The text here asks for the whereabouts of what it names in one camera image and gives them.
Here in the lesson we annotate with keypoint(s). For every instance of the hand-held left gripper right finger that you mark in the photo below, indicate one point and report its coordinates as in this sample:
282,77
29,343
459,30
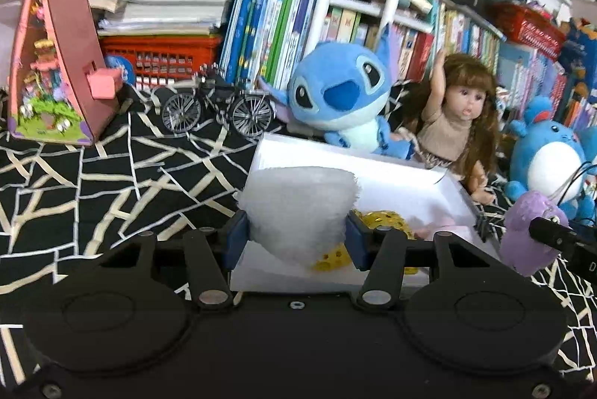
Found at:
359,245

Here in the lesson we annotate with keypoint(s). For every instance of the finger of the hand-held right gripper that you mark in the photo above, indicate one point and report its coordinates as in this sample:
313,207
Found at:
552,233
482,229

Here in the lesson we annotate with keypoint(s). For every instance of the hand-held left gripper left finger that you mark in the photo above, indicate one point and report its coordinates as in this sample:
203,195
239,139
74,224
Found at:
236,238

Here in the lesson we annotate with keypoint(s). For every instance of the purple plush toy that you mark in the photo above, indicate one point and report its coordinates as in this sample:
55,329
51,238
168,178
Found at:
522,250

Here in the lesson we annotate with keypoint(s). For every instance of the white fluffy cloth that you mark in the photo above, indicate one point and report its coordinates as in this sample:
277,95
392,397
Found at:
298,208

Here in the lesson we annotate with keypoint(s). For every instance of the white box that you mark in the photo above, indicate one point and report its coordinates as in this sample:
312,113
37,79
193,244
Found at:
396,180

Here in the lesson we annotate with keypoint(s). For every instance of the pink cloth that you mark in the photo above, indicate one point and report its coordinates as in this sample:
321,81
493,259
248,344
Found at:
447,224

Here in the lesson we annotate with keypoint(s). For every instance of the yellow dotted cloth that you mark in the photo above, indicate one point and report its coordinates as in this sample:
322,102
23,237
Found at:
387,222

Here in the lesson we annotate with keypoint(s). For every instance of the round blue white plush toy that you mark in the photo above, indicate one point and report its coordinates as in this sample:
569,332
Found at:
550,138

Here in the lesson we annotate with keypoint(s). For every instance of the long-haired doll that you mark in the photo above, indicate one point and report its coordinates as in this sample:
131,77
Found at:
447,124

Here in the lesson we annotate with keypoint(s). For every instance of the black white patterned blanket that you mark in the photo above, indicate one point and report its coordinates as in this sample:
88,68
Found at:
116,184

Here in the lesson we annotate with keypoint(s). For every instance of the miniature metal bicycle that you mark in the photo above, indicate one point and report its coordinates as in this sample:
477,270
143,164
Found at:
211,89

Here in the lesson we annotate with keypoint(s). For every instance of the blue alien plush toy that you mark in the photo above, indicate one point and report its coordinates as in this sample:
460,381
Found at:
336,91

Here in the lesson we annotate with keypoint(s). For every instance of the row of blue-spined books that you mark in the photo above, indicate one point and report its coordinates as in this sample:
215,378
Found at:
536,77

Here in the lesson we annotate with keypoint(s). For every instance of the blue printed box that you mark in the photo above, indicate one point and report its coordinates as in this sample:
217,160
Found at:
578,49

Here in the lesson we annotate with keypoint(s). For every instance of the row of colourful paperback books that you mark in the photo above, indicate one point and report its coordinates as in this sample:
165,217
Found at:
466,35

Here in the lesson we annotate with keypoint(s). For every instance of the blue round badge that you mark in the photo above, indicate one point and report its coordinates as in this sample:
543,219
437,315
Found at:
119,68

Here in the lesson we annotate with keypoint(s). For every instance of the red basket with white print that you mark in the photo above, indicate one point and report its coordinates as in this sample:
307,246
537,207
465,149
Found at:
527,26

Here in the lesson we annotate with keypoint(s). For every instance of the red plastic basket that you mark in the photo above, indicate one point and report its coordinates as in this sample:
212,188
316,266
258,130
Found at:
158,44

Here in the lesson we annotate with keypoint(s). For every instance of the row of small upright books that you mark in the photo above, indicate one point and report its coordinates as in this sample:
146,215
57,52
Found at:
345,24

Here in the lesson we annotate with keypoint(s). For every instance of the row of tall thin books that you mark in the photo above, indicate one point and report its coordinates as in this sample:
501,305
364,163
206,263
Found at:
261,17

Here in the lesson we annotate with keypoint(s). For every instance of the pink triangular dollhouse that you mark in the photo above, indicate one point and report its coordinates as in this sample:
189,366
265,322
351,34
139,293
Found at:
70,54

